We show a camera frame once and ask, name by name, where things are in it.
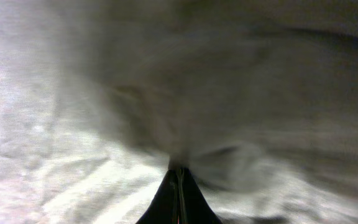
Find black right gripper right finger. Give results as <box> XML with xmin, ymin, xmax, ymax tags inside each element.
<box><xmin>178</xmin><ymin>168</ymin><xmax>222</xmax><ymax>224</ymax></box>

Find grey shorts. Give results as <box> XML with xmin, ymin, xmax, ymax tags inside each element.
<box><xmin>0</xmin><ymin>1</ymin><xmax>358</xmax><ymax>223</ymax></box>

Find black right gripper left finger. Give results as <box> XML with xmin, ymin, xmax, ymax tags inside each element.
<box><xmin>136</xmin><ymin>170</ymin><xmax>179</xmax><ymax>224</ymax></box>

